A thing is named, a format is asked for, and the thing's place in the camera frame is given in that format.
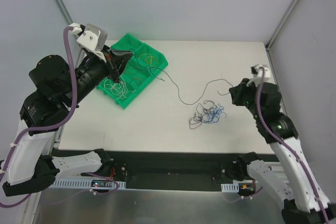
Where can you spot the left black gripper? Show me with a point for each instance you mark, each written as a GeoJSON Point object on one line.
{"type": "Point", "coordinates": [109, 62]}

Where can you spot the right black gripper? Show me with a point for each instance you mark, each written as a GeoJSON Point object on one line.
{"type": "Point", "coordinates": [239, 94]}

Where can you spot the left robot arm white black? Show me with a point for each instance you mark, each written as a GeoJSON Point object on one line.
{"type": "Point", "coordinates": [60, 87]}

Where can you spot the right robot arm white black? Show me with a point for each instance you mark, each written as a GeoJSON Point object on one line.
{"type": "Point", "coordinates": [300, 198]}

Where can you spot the green compartment tray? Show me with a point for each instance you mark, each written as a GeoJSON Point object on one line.
{"type": "Point", "coordinates": [145, 65]}

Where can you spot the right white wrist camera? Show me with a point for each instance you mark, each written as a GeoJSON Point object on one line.
{"type": "Point", "coordinates": [260, 73]}

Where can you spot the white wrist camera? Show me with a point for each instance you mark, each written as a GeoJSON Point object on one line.
{"type": "Point", "coordinates": [91, 38]}
{"type": "Point", "coordinates": [260, 73]}

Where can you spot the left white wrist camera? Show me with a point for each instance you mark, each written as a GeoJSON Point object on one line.
{"type": "Point", "coordinates": [91, 38]}

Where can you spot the aluminium frame rail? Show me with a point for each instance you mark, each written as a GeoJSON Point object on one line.
{"type": "Point", "coordinates": [276, 167]}

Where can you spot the right white cable duct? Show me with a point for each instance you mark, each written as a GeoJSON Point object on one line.
{"type": "Point", "coordinates": [230, 188]}

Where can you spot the white cable duct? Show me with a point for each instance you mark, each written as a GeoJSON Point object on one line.
{"type": "Point", "coordinates": [87, 183]}
{"type": "Point", "coordinates": [230, 188]}

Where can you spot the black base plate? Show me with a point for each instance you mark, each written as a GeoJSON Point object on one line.
{"type": "Point", "coordinates": [174, 171]}

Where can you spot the left white cable duct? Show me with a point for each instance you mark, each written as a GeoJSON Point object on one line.
{"type": "Point", "coordinates": [87, 183]}

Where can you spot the right aluminium frame post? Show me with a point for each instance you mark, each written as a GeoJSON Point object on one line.
{"type": "Point", "coordinates": [284, 19]}

